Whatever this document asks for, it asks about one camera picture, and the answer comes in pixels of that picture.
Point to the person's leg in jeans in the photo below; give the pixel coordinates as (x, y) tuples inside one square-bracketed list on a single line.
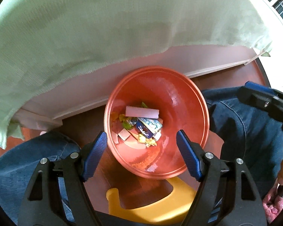
[(16, 167), (245, 127)]

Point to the person's left leg in jeans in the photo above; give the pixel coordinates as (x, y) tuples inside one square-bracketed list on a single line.
[(16, 167)]

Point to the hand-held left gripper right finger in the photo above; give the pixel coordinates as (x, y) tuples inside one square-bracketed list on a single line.
[(188, 155)]

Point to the barred window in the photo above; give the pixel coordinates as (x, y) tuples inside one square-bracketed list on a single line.
[(280, 9)]

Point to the person's right leg in jeans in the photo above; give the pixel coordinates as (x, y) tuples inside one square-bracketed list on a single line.
[(245, 127)]

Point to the pink fluffy slipper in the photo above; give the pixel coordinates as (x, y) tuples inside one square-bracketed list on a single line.
[(272, 207)]

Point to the green snack packet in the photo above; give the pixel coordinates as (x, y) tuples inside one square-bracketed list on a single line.
[(144, 105)]

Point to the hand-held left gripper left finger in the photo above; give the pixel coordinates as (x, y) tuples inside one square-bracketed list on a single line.
[(96, 155)]

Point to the pale cardboard piece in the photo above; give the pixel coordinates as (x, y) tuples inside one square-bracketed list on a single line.
[(123, 134)]

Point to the orange yellow wrapper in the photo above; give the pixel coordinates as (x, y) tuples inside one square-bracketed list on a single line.
[(147, 140)]

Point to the orange plastic basin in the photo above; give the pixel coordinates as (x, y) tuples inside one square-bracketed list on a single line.
[(174, 94)]

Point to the green bed blanket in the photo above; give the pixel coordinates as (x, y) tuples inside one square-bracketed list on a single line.
[(108, 23)]

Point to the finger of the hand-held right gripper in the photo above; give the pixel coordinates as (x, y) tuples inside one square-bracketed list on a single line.
[(266, 104), (257, 86)]

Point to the yellow green wrapper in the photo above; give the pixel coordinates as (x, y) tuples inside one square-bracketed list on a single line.
[(125, 122)]

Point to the yellow plastic stool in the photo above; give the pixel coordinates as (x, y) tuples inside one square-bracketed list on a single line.
[(155, 207)]

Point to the blue white packet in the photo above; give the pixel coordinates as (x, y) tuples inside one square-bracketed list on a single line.
[(147, 127)]

